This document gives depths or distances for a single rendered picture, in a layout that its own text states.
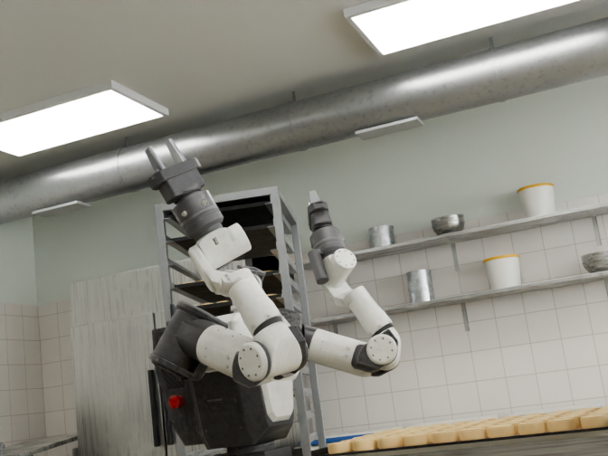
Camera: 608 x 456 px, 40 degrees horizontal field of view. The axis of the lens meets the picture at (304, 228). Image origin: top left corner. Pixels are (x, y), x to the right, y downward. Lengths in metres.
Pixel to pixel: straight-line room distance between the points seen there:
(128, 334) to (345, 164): 2.01
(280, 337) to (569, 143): 4.49
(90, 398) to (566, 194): 3.52
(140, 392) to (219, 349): 4.07
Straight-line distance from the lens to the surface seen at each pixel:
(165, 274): 3.19
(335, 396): 6.15
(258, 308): 1.66
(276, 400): 1.99
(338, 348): 2.19
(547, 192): 5.66
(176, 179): 1.77
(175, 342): 1.85
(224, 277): 1.70
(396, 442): 1.73
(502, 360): 5.84
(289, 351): 1.66
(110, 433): 5.94
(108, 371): 5.94
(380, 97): 5.16
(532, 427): 1.63
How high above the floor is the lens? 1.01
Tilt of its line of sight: 12 degrees up
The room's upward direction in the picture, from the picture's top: 7 degrees counter-clockwise
